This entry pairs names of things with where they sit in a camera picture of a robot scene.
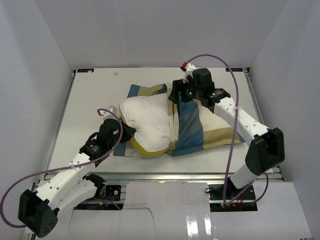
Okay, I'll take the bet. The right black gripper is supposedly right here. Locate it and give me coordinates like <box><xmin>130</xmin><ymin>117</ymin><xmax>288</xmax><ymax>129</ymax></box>
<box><xmin>168</xmin><ymin>77</ymin><xmax>202</xmax><ymax>106</ymax></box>

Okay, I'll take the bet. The white pillow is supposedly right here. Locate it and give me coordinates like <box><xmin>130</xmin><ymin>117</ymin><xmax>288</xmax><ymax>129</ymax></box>
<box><xmin>119</xmin><ymin>93</ymin><xmax>172</xmax><ymax>158</ymax></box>

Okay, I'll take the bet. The checkered blue beige pillowcase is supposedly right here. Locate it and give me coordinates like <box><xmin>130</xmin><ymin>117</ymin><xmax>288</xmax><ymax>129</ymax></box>
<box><xmin>114</xmin><ymin>83</ymin><xmax>234</xmax><ymax>157</ymax></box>

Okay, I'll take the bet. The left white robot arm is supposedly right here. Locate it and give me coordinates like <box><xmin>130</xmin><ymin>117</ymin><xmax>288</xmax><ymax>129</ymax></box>
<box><xmin>18</xmin><ymin>118</ymin><xmax>136</xmax><ymax>238</ymax></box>

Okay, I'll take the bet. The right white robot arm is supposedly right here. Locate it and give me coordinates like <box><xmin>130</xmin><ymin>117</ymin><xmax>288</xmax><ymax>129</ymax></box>
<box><xmin>168</xmin><ymin>67</ymin><xmax>285</xmax><ymax>200</ymax></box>

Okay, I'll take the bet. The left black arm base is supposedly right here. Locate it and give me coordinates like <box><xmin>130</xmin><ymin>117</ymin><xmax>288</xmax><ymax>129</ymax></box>
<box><xmin>81</xmin><ymin>174</ymin><xmax>122</xmax><ymax>202</ymax></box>

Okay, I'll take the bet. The right blue corner label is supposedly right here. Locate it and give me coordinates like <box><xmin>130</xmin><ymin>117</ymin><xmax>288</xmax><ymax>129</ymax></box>
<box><xmin>225</xmin><ymin>67</ymin><xmax>244</xmax><ymax>72</ymax></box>

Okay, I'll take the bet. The blue corner label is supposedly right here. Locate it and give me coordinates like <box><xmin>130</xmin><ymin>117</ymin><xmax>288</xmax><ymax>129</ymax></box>
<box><xmin>225</xmin><ymin>67</ymin><xmax>244</xmax><ymax>72</ymax></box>
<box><xmin>76</xmin><ymin>68</ymin><xmax>95</xmax><ymax>73</ymax></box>

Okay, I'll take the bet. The left blue corner label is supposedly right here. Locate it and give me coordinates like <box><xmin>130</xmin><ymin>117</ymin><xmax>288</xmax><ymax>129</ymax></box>
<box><xmin>76</xmin><ymin>68</ymin><xmax>95</xmax><ymax>73</ymax></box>

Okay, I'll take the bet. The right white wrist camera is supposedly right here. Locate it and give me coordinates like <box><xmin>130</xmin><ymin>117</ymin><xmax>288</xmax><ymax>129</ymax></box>
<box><xmin>180</xmin><ymin>62</ymin><xmax>197</xmax><ymax>84</ymax></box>

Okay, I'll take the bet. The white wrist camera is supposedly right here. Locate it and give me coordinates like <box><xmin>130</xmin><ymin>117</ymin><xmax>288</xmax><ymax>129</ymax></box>
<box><xmin>180</xmin><ymin>62</ymin><xmax>197</xmax><ymax>84</ymax></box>
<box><xmin>97</xmin><ymin>105</ymin><xmax>117</xmax><ymax>120</ymax></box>

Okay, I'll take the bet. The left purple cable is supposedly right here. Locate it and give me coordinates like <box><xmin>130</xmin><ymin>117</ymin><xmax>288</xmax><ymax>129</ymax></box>
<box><xmin>0</xmin><ymin>107</ymin><xmax>124</xmax><ymax>228</ymax></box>

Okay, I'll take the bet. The purple cable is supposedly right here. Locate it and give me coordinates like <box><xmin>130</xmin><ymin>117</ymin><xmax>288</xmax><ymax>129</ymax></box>
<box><xmin>0</xmin><ymin>107</ymin><xmax>124</xmax><ymax>228</ymax></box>
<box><xmin>184</xmin><ymin>53</ymin><xmax>270</xmax><ymax>207</ymax></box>

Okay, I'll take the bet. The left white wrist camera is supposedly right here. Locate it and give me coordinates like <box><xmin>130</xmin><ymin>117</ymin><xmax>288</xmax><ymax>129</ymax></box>
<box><xmin>97</xmin><ymin>105</ymin><xmax>117</xmax><ymax>120</ymax></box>

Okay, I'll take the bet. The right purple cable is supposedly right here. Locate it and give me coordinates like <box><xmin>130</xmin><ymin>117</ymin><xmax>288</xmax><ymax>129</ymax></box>
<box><xmin>184</xmin><ymin>53</ymin><xmax>270</xmax><ymax>207</ymax></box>

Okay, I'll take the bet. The aluminium frame rail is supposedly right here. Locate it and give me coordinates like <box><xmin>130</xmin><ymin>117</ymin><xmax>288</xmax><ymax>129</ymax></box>
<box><xmin>244</xmin><ymin>67</ymin><xmax>285</xmax><ymax>174</ymax></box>

